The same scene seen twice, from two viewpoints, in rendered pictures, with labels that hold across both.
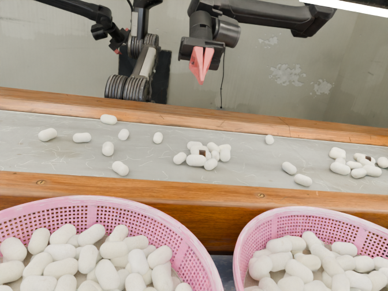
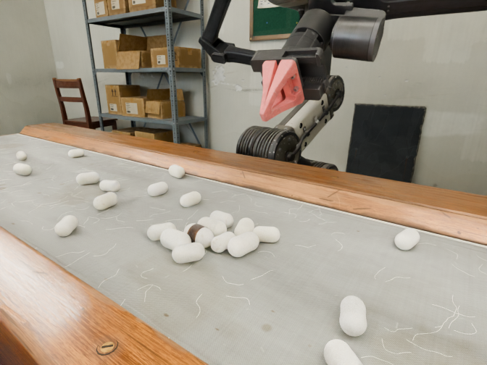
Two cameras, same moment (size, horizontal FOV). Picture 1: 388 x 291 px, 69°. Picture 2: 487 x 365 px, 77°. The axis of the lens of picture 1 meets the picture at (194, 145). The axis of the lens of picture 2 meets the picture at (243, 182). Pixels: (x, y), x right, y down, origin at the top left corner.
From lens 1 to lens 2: 0.42 m
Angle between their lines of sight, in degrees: 42
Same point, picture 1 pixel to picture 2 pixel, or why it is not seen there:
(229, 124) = (346, 198)
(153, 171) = (106, 240)
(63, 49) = not seen: hidden behind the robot
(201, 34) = (289, 43)
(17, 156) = (33, 194)
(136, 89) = (268, 142)
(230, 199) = (38, 325)
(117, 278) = not seen: outside the picture
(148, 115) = (228, 171)
